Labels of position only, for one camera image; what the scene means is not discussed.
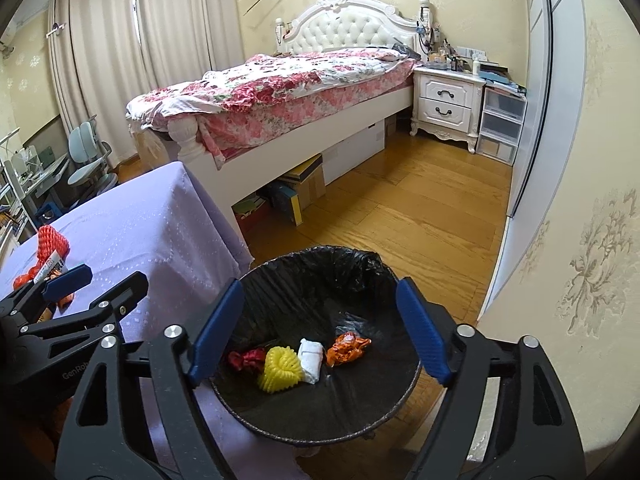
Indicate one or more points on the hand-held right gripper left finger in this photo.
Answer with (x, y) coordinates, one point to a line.
(217, 330)

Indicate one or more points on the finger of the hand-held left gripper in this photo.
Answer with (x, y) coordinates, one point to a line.
(67, 279)
(122, 295)

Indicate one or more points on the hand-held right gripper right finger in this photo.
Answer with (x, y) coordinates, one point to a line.
(425, 330)

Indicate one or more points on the red plastic bag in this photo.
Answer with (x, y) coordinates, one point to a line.
(25, 279)

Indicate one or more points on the black trash bin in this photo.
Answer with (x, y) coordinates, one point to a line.
(320, 285)

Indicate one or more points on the silver printed wrapper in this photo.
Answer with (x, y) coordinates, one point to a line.
(52, 264)

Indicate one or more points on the red foam net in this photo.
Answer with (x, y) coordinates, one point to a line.
(50, 242)

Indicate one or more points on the dark red crumpled wrapper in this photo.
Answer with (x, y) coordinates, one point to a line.
(247, 358)

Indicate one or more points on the blue storage crate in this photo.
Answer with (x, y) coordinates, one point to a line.
(50, 211)

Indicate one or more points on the yellow foam net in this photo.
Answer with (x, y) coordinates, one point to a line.
(280, 370)

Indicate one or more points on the table with lilac cloth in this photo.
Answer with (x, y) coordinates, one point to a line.
(150, 225)

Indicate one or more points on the orange crumpled wrapper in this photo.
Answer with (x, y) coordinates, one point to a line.
(347, 349)

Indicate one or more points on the white paper packet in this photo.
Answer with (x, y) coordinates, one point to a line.
(311, 360)

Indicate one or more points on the study desk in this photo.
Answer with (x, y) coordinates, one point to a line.
(45, 170)

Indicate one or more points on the pale green desk chair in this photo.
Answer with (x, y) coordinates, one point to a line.
(82, 137)

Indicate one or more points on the blue box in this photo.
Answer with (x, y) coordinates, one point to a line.
(285, 202)

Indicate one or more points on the yellow black cardboard box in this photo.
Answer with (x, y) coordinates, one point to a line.
(310, 185)

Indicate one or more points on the white storage box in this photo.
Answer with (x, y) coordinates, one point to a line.
(350, 152)

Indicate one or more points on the clear plastic drawer unit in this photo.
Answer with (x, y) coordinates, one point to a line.
(500, 125)

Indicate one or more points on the beige curtain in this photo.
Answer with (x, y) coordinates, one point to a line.
(190, 20)
(95, 60)

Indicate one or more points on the white nightstand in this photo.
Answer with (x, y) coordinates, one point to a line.
(445, 110)

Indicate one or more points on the pink floral bedsheet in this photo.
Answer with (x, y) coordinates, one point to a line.
(300, 120)

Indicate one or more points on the floral quilt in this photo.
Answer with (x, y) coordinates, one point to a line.
(280, 85)

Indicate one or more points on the stack of books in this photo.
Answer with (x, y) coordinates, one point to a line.
(502, 80)

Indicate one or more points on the grey wardrobe sliding door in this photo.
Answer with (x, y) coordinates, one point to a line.
(545, 85)

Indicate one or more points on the pile of small bedside items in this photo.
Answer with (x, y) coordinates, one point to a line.
(440, 52)

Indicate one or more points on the bed with floral bedding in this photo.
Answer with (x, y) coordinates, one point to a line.
(350, 25)

